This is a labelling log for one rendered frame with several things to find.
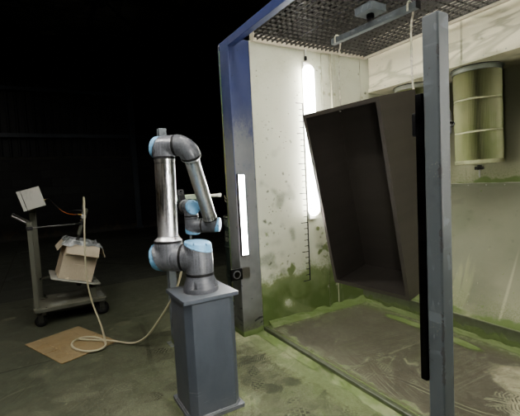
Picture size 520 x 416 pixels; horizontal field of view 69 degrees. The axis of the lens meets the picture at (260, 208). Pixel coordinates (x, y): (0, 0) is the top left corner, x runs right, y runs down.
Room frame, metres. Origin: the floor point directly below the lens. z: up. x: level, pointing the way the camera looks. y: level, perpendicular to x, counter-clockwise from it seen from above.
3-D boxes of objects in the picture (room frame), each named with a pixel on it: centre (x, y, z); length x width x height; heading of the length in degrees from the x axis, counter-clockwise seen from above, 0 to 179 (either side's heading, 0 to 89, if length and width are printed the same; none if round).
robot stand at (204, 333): (2.02, 0.34, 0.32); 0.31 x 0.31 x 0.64; 30
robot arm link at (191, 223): (2.39, 0.43, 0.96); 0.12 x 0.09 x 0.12; 77
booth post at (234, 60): (2.99, 0.14, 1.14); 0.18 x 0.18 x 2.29; 30
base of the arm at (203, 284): (2.02, 0.34, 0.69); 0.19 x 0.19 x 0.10
